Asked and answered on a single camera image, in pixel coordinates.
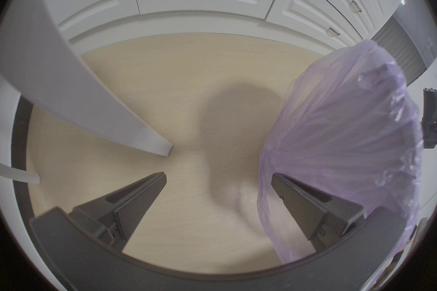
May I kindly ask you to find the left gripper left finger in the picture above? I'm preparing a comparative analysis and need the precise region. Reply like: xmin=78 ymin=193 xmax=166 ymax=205
xmin=70 ymin=172 xmax=168 ymax=246

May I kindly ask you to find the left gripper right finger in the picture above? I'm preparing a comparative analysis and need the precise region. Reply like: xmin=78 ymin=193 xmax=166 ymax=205
xmin=271 ymin=173 xmax=366 ymax=250

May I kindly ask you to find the purple plastic bag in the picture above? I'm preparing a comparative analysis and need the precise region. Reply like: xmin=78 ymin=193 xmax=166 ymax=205
xmin=257 ymin=40 xmax=425 ymax=266

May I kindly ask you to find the grey and white chair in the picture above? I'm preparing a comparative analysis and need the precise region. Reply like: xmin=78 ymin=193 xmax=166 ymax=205
xmin=0 ymin=0 xmax=173 ymax=185

